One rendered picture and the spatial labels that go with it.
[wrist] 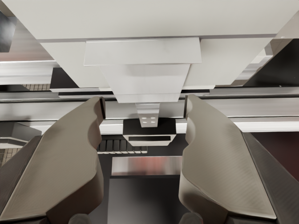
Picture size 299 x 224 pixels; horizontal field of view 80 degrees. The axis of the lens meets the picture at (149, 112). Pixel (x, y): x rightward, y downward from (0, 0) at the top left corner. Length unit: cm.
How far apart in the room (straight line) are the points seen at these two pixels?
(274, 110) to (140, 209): 44
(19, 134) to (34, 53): 30
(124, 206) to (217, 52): 17
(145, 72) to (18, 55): 16
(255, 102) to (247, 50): 37
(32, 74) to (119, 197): 20
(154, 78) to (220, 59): 7
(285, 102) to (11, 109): 72
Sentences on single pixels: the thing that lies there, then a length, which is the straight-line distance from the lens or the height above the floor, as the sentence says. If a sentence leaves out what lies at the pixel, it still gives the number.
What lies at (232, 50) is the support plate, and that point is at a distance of 17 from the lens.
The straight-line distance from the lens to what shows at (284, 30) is 40.
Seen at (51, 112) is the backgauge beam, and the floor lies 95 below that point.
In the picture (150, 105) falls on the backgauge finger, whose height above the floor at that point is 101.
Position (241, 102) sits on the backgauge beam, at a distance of 53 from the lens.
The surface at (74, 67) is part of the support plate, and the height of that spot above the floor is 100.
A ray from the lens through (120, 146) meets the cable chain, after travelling 60.
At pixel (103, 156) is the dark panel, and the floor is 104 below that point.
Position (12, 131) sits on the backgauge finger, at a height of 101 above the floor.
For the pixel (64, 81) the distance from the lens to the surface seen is 25.
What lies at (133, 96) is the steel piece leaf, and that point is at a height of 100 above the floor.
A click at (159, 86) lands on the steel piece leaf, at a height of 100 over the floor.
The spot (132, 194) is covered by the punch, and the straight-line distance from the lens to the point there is 20.
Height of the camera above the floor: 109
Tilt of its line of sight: 18 degrees down
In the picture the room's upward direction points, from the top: 179 degrees clockwise
